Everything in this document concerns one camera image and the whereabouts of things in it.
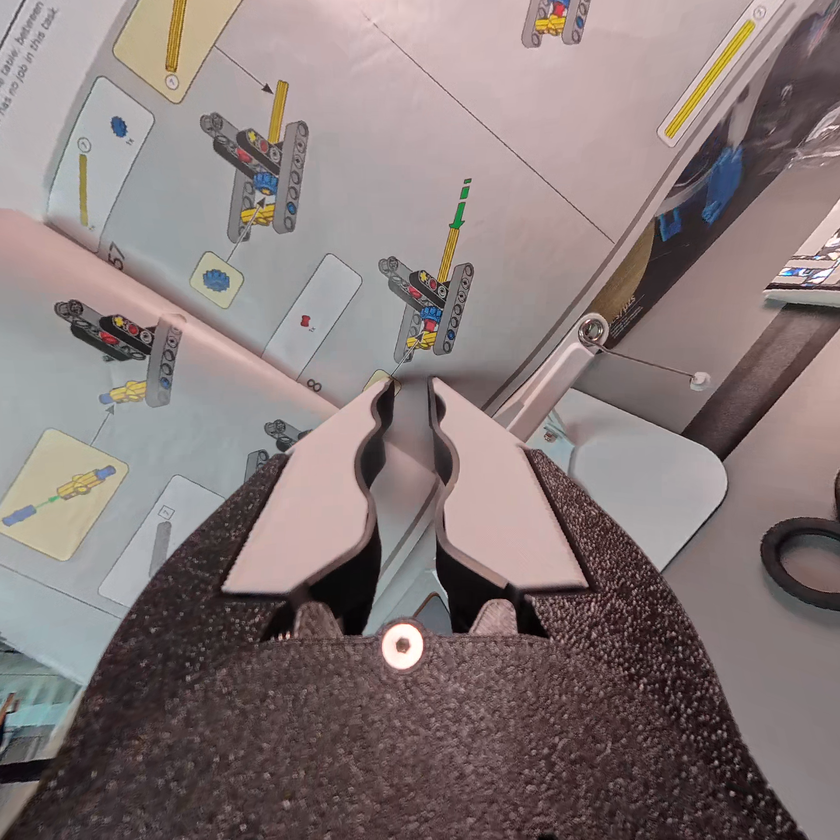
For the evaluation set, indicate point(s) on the white book stand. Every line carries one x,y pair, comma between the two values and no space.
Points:
649,479

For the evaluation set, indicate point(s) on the black toy car set box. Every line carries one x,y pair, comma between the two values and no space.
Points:
722,184

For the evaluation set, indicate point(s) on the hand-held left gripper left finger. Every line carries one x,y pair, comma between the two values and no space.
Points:
302,512

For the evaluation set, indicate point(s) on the printed paper sheet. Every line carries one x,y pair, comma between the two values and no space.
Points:
807,279

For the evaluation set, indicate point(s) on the printed task sheet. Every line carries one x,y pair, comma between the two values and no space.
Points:
19,52

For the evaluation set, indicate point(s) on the toy building instruction booklet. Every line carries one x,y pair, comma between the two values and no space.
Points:
394,131

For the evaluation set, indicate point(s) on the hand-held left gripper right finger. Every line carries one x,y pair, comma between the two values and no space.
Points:
512,518

